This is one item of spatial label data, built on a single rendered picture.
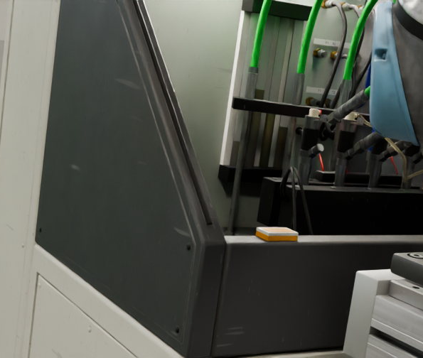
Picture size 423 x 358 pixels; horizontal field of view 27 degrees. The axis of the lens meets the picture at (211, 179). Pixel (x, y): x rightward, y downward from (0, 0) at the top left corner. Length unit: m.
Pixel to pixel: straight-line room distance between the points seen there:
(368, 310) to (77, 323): 0.68
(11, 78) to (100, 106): 0.44
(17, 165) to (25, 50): 0.22
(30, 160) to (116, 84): 0.38
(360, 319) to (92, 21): 0.75
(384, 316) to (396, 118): 0.24
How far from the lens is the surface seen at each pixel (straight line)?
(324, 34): 1.87
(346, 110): 1.45
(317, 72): 1.87
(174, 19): 1.68
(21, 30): 1.79
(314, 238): 1.26
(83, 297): 1.47
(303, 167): 1.52
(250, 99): 1.67
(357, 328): 0.94
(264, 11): 1.67
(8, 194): 1.81
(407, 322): 0.89
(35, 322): 1.67
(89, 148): 1.45
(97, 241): 1.41
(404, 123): 0.76
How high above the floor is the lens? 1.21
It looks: 9 degrees down
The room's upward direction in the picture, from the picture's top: 8 degrees clockwise
